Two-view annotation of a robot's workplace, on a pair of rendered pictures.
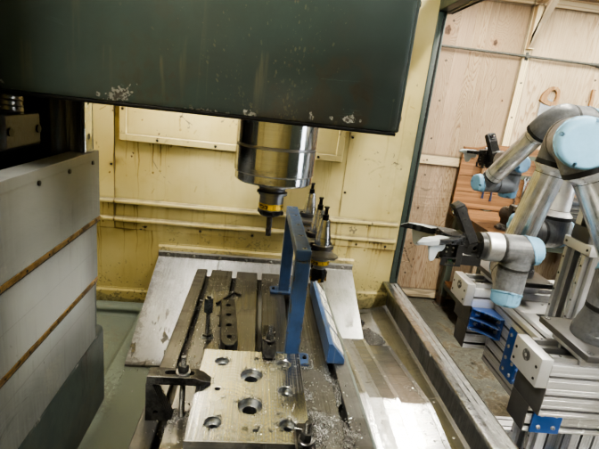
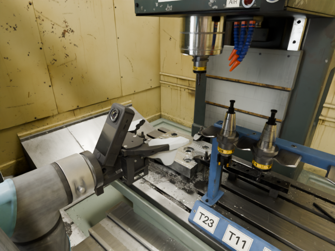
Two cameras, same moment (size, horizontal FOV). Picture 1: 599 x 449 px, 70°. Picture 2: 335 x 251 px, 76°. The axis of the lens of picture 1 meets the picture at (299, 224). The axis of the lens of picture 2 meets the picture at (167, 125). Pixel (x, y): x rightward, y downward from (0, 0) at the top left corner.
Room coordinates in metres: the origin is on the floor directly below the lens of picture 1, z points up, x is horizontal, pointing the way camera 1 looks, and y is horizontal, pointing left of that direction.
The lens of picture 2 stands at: (1.40, -0.57, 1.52)
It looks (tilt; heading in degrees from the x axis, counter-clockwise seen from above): 25 degrees down; 139
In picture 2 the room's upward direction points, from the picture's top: straight up
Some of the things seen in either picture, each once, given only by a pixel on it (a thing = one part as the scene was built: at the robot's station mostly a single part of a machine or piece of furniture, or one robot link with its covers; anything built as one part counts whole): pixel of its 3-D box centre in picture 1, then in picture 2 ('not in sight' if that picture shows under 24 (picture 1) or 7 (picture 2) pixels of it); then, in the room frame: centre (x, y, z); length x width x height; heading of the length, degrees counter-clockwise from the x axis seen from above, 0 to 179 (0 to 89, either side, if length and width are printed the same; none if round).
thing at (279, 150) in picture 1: (275, 151); (201, 35); (0.87, 0.06, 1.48); 0.16 x 0.16 x 0.12
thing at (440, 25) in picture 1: (414, 158); not in sight; (1.95, -0.48, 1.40); 0.04 x 0.04 x 1.20; 6
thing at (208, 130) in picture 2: (324, 256); (211, 132); (1.05, -0.07, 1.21); 0.07 x 0.05 x 0.01; 96
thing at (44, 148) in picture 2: not in sight; (113, 147); (0.21, -0.02, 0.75); 0.89 x 0.67 x 0.26; 96
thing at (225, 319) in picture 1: (227, 329); (253, 179); (1.11, 0.17, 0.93); 0.26 x 0.05 x 0.06; 11
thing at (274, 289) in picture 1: (287, 254); not in sight; (1.48, 0.03, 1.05); 0.10 x 0.05 x 0.30; 96
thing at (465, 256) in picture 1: (458, 246); (116, 160); (1.07, -0.41, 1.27); 0.12 x 0.08 x 0.09; 94
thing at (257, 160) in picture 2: not in sight; (262, 159); (1.21, -0.05, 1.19); 0.05 x 0.05 x 0.03
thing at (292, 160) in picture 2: not in sight; (286, 159); (1.27, -0.05, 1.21); 0.07 x 0.05 x 0.01; 96
